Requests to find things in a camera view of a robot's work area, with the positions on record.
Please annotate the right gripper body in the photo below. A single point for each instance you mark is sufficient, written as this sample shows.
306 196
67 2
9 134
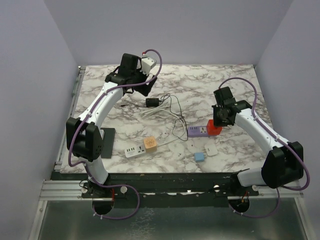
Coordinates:
218 118

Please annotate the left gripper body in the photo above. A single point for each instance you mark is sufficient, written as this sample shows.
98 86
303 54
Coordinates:
138 77

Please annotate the red cube socket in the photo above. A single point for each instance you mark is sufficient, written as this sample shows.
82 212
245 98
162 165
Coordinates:
213 130

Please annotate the purple power strip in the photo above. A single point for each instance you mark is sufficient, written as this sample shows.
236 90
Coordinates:
197 131

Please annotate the black power adapter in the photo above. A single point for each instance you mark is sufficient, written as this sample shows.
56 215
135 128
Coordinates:
164 103

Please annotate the beige cube socket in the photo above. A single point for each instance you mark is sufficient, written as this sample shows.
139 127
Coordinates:
150 144

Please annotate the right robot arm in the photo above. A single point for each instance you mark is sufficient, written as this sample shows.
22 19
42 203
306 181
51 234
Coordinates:
283 158

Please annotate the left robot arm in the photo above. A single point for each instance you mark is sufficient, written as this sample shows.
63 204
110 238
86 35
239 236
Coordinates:
84 139

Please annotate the white plug adapter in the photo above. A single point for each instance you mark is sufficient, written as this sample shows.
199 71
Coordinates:
211 149

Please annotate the blue cube plug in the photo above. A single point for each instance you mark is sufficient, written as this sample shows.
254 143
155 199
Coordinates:
199 157

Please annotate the black mat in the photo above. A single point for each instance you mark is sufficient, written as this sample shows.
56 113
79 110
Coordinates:
108 142

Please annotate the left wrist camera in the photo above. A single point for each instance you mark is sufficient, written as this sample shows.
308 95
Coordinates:
147 64

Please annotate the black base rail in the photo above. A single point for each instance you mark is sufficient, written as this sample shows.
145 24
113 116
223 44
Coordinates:
161 190

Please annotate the aluminium frame rail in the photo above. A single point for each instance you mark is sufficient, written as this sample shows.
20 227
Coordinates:
72 190

